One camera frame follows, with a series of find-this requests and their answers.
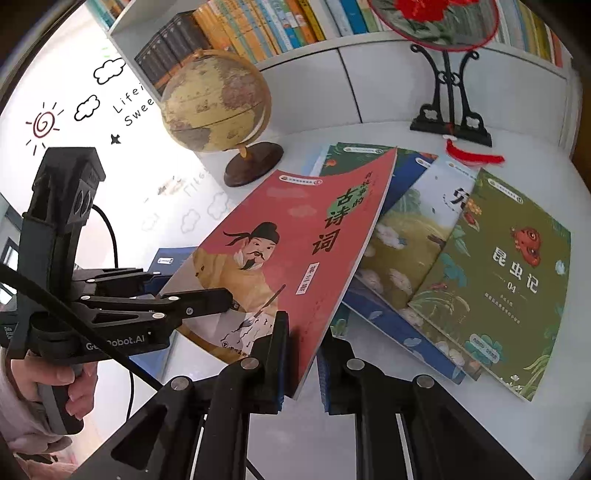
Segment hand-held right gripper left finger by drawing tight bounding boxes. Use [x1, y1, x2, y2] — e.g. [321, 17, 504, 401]
[76, 311, 291, 480]

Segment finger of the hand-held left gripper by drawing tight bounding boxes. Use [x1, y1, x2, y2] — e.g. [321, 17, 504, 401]
[81, 287, 235, 333]
[71, 267, 163, 297]

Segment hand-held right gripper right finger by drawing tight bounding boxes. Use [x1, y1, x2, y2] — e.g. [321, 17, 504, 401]
[316, 330, 536, 480]

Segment blue eagle cover book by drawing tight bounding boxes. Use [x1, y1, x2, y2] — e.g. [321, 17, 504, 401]
[342, 152, 467, 386]

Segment red poet cover book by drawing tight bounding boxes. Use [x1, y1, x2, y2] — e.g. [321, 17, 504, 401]
[159, 148, 399, 400]

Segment person's left forearm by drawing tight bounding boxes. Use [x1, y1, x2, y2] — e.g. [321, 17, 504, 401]
[0, 364, 77, 478]

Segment row of dark hardcover books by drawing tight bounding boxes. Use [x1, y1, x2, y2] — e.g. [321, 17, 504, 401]
[135, 11, 219, 93]

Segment row of teal spine books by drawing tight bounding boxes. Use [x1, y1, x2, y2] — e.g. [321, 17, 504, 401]
[86, 0, 132, 29]

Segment row of colourful spine books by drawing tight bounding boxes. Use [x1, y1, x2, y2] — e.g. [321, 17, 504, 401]
[193, 0, 385, 64]

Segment row of pale spine books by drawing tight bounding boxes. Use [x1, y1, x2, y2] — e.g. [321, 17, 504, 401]
[495, 0, 567, 68]

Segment person's left hand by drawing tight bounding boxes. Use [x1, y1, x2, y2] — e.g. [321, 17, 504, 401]
[10, 359, 99, 420]

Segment plain blue cover book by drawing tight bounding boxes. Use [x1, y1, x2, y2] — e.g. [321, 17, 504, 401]
[143, 247, 199, 296]

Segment pale book with rabbit scene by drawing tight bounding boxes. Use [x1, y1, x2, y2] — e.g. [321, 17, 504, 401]
[358, 157, 483, 381]

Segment antique style desk globe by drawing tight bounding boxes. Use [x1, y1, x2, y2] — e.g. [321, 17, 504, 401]
[159, 50, 284, 188]

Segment green insect cover book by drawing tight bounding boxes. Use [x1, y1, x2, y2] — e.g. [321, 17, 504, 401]
[409, 168, 572, 402]

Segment red tassel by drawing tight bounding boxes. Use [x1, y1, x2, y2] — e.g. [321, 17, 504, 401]
[443, 135, 505, 168]

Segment white bookshelf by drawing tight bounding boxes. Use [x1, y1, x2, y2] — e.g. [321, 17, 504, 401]
[85, 0, 583, 153]

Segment black fan stand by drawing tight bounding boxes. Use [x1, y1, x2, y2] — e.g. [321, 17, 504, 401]
[410, 44, 494, 147]

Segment round embroidered fan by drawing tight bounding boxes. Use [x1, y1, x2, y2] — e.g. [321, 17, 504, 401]
[368, 0, 502, 52]

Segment thin black cable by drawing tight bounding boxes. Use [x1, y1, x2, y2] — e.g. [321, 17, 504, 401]
[91, 205, 136, 418]

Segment thick black cable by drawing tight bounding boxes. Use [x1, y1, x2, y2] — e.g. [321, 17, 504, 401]
[0, 263, 164, 393]

